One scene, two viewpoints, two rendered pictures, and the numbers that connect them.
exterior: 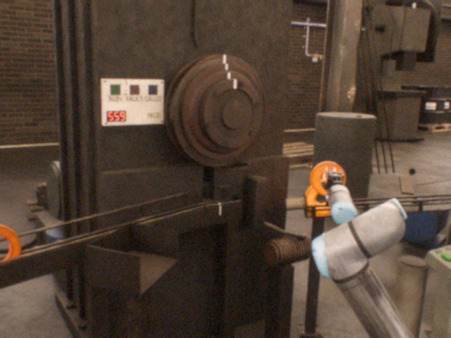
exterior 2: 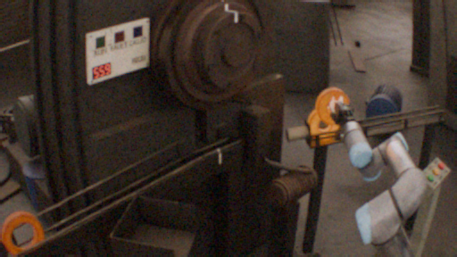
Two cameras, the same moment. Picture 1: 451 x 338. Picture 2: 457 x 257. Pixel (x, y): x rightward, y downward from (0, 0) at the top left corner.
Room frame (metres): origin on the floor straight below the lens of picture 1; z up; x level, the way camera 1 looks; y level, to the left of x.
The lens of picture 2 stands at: (0.18, 0.31, 1.60)
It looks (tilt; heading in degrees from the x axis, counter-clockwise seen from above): 24 degrees down; 349
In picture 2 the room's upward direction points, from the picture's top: straight up
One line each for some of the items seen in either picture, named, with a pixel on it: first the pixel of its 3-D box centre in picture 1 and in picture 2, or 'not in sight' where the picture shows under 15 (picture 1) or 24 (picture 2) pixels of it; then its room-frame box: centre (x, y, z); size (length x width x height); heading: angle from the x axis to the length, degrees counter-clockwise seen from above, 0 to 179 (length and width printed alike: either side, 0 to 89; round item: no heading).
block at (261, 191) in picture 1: (256, 201); (253, 136); (2.14, -0.17, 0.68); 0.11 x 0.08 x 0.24; 33
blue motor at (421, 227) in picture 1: (425, 218); (386, 106); (3.57, -1.63, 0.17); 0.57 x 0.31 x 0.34; 143
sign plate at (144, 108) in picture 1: (133, 102); (118, 50); (1.90, 0.37, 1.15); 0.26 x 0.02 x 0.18; 123
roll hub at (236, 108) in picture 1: (231, 113); (232, 48); (1.91, -0.03, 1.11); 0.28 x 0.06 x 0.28; 123
